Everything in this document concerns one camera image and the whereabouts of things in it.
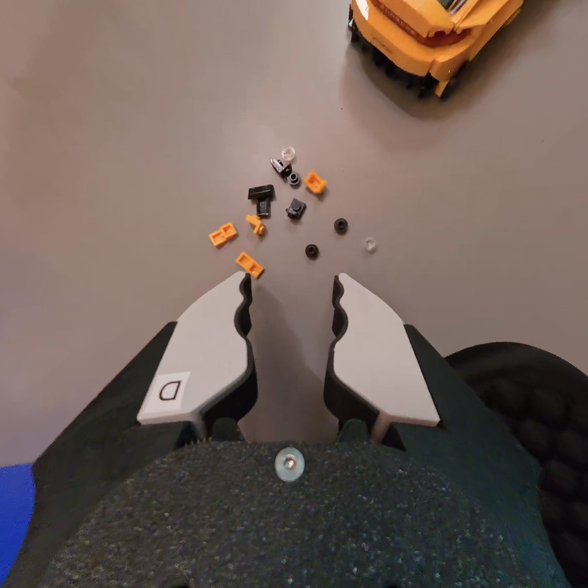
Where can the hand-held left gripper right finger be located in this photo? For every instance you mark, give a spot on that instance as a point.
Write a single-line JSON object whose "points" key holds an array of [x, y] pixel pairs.
{"points": [[381, 363]]}

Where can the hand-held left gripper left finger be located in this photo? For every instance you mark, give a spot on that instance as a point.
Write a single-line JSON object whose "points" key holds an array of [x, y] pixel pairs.
{"points": [[202, 358]]}

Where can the cluster of small toy parts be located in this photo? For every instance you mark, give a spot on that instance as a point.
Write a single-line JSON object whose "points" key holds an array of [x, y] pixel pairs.
{"points": [[262, 197]]}

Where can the yellow toy brick car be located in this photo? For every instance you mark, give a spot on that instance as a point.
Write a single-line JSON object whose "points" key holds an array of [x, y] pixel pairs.
{"points": [[413, 32]]}

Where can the clear round toy stud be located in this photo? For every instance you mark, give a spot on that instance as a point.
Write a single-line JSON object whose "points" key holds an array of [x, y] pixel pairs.
{"points": [[370, 244], [288, 152]]}

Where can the person's black clothing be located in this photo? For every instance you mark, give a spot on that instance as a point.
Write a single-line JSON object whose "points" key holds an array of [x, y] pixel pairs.
{"points": [[542, 413]]}

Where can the blue plastic bin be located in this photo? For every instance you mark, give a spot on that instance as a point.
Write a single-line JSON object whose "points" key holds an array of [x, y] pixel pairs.
{"points": [[16, 510]]}

